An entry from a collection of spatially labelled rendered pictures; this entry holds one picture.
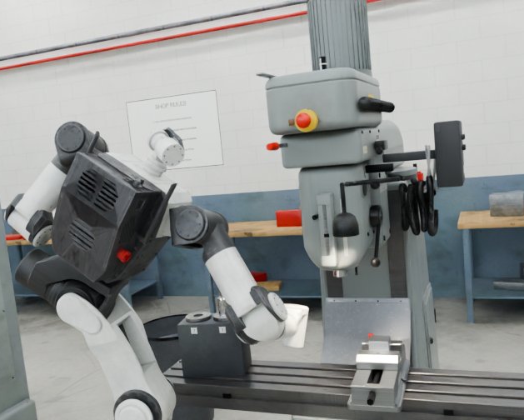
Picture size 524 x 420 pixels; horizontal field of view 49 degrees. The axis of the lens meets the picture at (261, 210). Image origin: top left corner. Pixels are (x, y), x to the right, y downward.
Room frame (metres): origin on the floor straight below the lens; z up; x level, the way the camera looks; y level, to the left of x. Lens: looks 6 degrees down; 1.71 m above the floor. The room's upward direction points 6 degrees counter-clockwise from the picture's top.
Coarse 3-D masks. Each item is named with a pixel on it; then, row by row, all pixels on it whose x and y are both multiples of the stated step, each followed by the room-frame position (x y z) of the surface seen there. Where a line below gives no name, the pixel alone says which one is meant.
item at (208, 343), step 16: (192, 320) 1.91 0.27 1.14; (208, 320) 1.92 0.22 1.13; (224, 320) 1.88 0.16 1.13; (192, 336) 1.89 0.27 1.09; (208, 336) 1.88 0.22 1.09; (224, 336) 1.87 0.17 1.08; (192, 352) 1.89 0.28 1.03; (208, 352) 1.88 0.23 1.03; (224, 352) 1.87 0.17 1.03; (240, 352) 1.86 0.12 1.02; (192, 368) 1.89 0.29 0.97; (208, 368) 1.88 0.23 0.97; (224, 368) 1.87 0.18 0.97; (240, 368) 1.86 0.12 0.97
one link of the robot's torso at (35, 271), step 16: (32, 256) 1.63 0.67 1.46; (48, 256) 1.65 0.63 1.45; (16, 272) 1.61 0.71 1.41; (32, 272) 1.59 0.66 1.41; (48, 272) 1.58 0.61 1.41; (64, 272) 1.57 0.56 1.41; (80, 272) 1.56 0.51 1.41; (32, 288) 1.61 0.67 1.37; (48, 288) 1.59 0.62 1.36; (96, 288) 1.55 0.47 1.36; (112, 288) 1.55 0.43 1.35; (112, 304) 1.63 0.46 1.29
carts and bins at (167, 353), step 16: (160, 320) 3.74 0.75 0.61; (176, 320) 3.77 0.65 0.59; (160, 336) 3.72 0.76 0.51; (176, 336) 3.70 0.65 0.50; (160, 352) 3.33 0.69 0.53; (176, 352) 3.32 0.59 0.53; (160, 368) 3.34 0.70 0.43; (176, 416) 3.35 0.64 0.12; (192, 416) 3.37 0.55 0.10; (208, 416) 3.45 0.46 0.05
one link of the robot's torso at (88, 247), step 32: (96, 160) 1.45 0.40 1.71; (128, 160) 1.59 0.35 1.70; (64, 192) 1.44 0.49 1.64; (96, 192) 1.41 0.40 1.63; (128, 192) 1.37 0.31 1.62; (160, 192) 1.47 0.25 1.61; (64, 224) 1.47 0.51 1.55; (96, 224) 1.41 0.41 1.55; (128, 224) 1.41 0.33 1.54; (160, 224) 1.47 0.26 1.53; (64, 256) 1.49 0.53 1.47; (96, 256) 1.43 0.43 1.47; (128, 256) 1.44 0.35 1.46
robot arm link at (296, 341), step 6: (306, 318) 1.63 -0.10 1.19; (300, 324) 1.61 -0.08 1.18; (306, 324) 1.63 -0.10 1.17; (300, 330) 1.61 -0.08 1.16; (294, 336) 1.60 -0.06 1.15; (300, 336) 1.61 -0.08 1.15; (282, 342) 1.62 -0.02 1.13; (288, 342) 1.60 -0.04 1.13; (294, 342) 1.60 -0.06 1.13; (300, 342) 1.61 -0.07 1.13
